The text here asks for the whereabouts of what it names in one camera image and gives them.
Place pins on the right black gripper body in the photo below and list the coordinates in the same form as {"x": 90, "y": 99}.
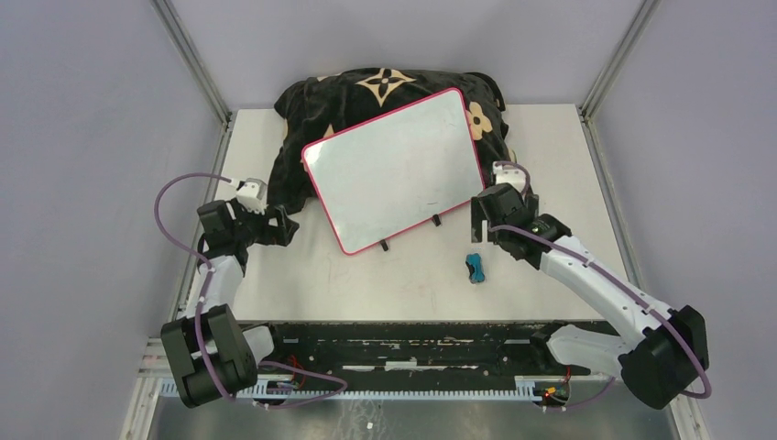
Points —
{"x": 533, "y": 204}

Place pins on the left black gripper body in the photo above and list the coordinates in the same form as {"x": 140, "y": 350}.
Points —
{"x": 250, "y": 227}

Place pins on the blue whiteboard eraser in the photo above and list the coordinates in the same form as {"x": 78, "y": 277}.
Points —
{"x": 474, "y": 264}

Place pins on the pink framed whiteboard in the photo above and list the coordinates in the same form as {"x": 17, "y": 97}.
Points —
{"x": 387, "y": 175}

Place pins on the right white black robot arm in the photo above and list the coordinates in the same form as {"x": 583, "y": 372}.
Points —
{"x": 657, "y": 351}

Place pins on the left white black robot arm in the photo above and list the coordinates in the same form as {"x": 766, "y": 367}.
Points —
{"x": 210, "y": 355}

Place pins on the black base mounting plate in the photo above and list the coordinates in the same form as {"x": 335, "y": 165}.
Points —
{"x": 303, "y": 379}

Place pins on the black floral plush pillow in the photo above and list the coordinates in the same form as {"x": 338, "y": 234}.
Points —
{"x": 319, "y": 107}

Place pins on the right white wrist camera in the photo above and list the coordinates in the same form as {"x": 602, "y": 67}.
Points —
{"x": 513, "y": 174}

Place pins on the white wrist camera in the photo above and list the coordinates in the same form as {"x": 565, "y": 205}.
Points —
{"x": 513, "y": 174}
{"x": 252, "y": 195}

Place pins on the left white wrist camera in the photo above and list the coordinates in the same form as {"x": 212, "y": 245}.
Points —
{"x": 252, "y": 195}

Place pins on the aluminium frame rail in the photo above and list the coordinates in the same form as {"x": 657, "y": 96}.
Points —
{"x": 487, "y": 358}

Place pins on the grey slotted cable duct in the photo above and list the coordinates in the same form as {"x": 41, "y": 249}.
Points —
{"x": 524, "y": 391}

